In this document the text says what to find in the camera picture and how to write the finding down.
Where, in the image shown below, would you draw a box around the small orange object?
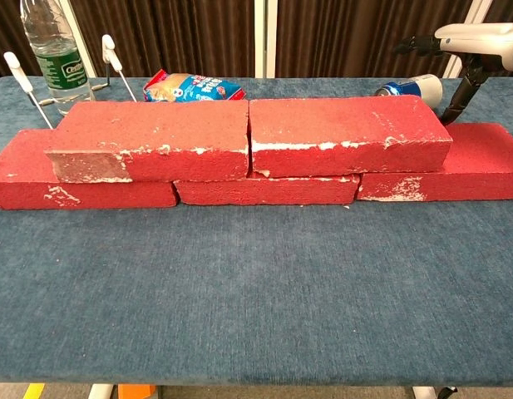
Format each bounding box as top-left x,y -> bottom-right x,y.
117,384 -> 157,399

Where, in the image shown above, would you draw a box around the red brick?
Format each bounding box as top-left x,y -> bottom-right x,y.
0,128 -> 180,210
45,99 -> 251,184
248,94 -> 454,179
356,122 -> 513,203
175,170 -> 362,206

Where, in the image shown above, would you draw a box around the blue silver soda can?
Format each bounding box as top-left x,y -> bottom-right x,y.
374,73 -> 444,110

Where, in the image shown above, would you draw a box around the clear plastic water bottle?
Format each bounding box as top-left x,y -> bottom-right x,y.
19,0 -> 95,116

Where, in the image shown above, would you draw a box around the dark brown pleated curtain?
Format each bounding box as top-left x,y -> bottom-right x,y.
0,0 -> 66,82
71,0 -> 257,79
484,0 -> 513,78
275,0 -> 476,79

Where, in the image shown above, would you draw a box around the blue red snack bag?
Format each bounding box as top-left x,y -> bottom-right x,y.
142,68 -> 246,103

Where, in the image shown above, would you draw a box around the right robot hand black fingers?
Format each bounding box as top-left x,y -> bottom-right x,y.
395,22 -> 513,126

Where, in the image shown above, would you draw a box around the blue fabric table cover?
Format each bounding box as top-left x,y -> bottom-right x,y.
0,76 -> 513,386

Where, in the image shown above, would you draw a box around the white partition frame post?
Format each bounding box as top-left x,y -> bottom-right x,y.
443,0 -> 496,79
58,0 -> 97,78
254,0 -> 278,79

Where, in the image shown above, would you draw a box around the wire stand with white tips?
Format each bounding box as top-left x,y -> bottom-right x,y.
3,34 -> 137,130

